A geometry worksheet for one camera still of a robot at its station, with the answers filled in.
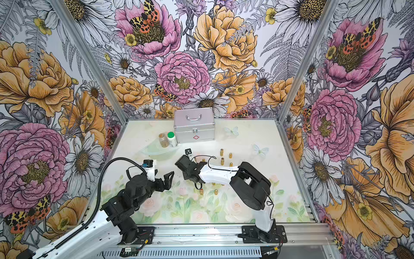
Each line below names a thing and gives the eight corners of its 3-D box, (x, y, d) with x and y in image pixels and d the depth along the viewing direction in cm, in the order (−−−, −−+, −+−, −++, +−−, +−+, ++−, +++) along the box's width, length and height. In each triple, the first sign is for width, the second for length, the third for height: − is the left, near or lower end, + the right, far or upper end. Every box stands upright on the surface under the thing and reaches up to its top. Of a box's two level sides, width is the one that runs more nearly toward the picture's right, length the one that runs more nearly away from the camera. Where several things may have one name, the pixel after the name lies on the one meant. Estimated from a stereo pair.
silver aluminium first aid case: (176, 145, 112) (171, 126, 98) (181, 119, 129) (177, 100, 115) (214, 145, 112) (214, 126, 98) (213, 119, 129) (214, 100, 115)
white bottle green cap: (169, 147, 109) (166, 137, 101) (170, 141, 112) (167, 131, 104) (176, 148, 109) (173, 137, 101) (177, 141, 112) (174, 131, 104)
